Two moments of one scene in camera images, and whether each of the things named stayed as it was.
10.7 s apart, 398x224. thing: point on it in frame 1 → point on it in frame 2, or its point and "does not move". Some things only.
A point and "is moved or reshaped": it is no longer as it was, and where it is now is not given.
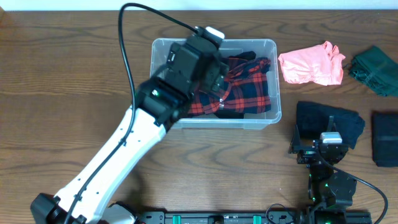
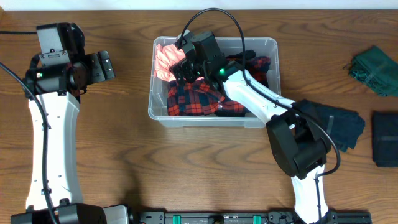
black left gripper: x=215 y=79 → x=96 y=74
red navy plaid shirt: x=245 y=89 does not move
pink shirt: x=321 y=64 is moved or reshaped
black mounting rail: x=252 y=216 does not move
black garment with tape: x=313 y=120 does not move
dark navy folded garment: x=385 y=139 does not move
